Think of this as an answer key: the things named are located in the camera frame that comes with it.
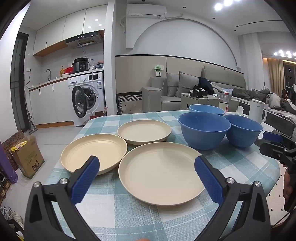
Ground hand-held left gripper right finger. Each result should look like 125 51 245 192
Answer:
194 156 271 241

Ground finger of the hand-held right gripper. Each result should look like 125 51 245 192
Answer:
259 142 296 163
262 131 296 149

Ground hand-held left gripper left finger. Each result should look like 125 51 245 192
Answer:
24 156 102 241

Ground blue bowl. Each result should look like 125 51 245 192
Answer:
224 115 264 149
178 112 232 150
188 104 225 117

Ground beige round plate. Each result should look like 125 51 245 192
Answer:
118 142 206 207
60 134 127 175
117 120 172 146

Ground person's right hand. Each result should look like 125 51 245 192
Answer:
284 173 296 211

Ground white electric kettle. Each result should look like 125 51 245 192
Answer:
248 99 269 123

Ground grey pillow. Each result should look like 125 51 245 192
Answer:
266 93 281 109

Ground teal checked tablecloth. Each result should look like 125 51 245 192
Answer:
43 109 281 241

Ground pile of clothes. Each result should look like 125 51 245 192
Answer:
280 85 296 112

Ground dark green jacket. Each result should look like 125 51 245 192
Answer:
232 88 271 100

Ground beige curtain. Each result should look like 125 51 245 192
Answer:
268 59 285 100

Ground clear bottle red cap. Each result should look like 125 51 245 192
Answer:
221 92 231 113

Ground printed cardboard box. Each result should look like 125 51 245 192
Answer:
9 135 45 179

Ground red cardboard box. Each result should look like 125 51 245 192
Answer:
89 106 108 121

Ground floor mop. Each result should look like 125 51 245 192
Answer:
25 102 38 135

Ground grey drawer cabinet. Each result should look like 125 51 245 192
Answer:
181 93 240 112

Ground purple bag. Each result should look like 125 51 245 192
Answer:
0 141 18 183

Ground group of assorted shoes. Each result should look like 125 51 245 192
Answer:
0 175 11 197

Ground white sneaker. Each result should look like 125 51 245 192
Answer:
0 206 23 229

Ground white lower kitchen cabinets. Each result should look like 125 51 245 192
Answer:
29 79 75 128

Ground white kitchen cabinets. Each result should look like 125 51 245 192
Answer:
33 4 109 56
29 79 75 128

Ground black jacket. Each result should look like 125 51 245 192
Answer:
197 77 215 95

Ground black open box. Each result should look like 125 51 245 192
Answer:
190 86 208 98

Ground grey sectional sofa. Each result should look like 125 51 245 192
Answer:
142 65 296 133

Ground grey sofa cushion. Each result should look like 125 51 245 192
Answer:
166 72 180 97
174 71 200 98

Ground white washing machine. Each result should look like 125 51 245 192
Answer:
68 72 106 127

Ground dark glass door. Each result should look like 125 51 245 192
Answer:
10 32 30 134

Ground black pressure cooker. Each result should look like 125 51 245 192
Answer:
73 57 90 73

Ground range hood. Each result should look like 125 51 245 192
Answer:
65 32 105 49

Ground white upper kitchen cabinets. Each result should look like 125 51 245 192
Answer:
33 4 109 56

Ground white air conditioner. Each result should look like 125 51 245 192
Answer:
126 3 167 19

